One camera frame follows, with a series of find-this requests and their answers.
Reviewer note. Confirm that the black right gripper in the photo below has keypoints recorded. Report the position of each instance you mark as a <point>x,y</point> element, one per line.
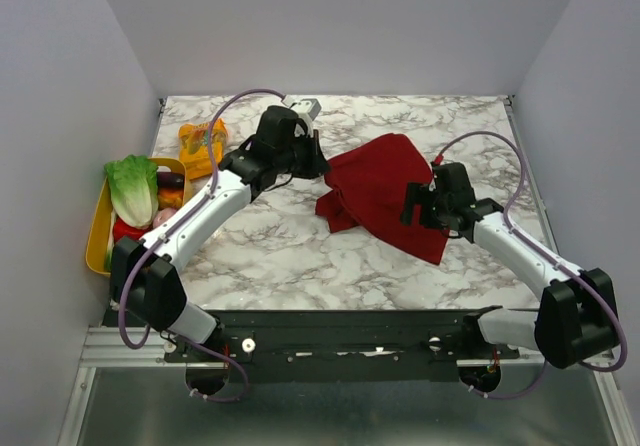
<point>417,205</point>

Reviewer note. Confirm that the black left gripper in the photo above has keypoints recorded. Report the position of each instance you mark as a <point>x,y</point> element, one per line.
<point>317,164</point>

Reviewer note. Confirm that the red t-shirt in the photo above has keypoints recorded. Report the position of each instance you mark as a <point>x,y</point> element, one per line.
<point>367,188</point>

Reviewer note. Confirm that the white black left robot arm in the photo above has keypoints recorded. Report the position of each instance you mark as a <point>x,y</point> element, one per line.
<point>145,279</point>

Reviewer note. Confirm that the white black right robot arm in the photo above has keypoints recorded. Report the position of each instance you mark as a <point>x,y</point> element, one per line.
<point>577,316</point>

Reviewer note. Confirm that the orange snack packet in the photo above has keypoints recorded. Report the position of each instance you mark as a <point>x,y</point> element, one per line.
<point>195,143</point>

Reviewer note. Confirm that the toy orange pumpkin piece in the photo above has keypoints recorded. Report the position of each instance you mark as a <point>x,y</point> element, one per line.
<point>170,198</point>

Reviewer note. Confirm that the toy purple eggplant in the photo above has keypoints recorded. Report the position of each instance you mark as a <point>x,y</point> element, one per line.
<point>170,180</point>

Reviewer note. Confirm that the toy pink onion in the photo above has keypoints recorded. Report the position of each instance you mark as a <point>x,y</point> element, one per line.
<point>162,216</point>

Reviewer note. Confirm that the toy green lettuce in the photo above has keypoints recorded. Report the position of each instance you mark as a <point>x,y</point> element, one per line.
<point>133,189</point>

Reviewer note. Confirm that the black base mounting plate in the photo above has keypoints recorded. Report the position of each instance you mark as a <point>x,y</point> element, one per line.
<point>343,346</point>

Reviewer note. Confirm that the toy red bell pepper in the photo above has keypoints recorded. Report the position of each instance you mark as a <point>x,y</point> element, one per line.
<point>121,229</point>

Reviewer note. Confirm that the toy green onion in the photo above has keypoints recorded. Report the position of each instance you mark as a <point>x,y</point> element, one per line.
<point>108,254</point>

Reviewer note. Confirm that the yellow plastic basket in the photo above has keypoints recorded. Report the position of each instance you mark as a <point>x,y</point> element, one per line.
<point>105,216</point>

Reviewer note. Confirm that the aluminium frame rail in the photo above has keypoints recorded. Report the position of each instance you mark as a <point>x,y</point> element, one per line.
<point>134,397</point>

